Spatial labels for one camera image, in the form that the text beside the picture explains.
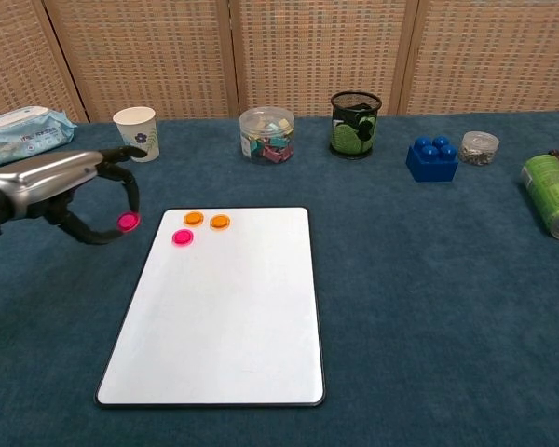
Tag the orange round magnet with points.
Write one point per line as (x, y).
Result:
(219, 221)
(193, 218)

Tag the blue building block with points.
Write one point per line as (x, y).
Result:
(431, 165)

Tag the white paper cup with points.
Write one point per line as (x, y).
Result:
(140, 128)

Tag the white magnetic board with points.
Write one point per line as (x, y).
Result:
(214, 316)

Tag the light blue wet wipes pack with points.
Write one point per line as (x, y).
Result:
(23, 135)

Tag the black mesh pen holder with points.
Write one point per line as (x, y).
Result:
(355, 130)

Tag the pink round magnet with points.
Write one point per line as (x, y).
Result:
(128, 222)
(182, 237)

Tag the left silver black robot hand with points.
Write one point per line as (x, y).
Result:
(46, 179)

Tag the woven bamboo folding screen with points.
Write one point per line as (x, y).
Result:
(307, 51)

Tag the green drink can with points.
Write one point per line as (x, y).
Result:
(552, 195)

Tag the blue felt table mat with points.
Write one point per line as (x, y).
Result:
(424, 302)

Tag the small clear jar of pins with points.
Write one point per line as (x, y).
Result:
(479, 149)

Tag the clear jar of binder clips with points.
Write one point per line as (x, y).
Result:
(266, 135)

